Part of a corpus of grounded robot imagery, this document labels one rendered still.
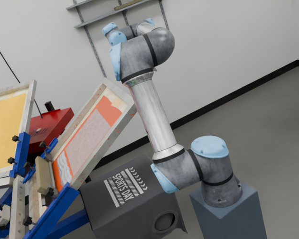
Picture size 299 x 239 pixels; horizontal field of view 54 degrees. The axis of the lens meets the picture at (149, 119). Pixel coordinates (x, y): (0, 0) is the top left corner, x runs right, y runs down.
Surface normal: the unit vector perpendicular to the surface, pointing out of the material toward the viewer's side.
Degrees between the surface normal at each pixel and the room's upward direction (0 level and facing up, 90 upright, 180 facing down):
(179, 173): 66
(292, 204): 0
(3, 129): 32
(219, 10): 90
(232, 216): 90
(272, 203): 0
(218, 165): 90
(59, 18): 90
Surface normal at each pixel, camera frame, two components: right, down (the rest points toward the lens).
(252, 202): 0.47, 0.25
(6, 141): -0.33, -0.47
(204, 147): -0.18, -0.89
